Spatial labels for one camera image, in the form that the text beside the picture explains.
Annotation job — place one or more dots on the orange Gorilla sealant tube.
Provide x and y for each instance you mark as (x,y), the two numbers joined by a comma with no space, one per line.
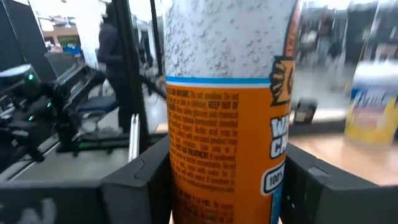
(217,124)

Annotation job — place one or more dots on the small black box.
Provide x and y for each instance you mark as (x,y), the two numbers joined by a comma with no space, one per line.
(306,109)

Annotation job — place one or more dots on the yellow Lysol wipes canister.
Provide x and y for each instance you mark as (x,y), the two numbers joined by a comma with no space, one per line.
(373,118)

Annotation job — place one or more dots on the black frame post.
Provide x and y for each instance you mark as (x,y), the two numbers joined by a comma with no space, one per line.
(130,62)

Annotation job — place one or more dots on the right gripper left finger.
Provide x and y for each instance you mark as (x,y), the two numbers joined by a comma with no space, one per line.
(93,205)

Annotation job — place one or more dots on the thin black pole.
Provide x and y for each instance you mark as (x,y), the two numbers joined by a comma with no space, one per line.
(155,37)

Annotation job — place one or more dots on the silver aluminium extrusion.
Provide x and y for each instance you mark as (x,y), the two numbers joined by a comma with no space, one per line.
(134,140)

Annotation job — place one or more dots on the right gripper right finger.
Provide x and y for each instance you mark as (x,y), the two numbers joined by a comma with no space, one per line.
(342,205)

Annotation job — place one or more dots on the blue office chair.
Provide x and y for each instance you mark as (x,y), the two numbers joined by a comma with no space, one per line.
(99,104)

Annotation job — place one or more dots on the black partition panel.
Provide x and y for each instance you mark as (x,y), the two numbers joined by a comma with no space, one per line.
(25,37)

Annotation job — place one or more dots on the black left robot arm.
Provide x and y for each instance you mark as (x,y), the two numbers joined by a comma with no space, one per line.
(62,96)

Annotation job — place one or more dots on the person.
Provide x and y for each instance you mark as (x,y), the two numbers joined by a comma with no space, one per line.
(110,49)

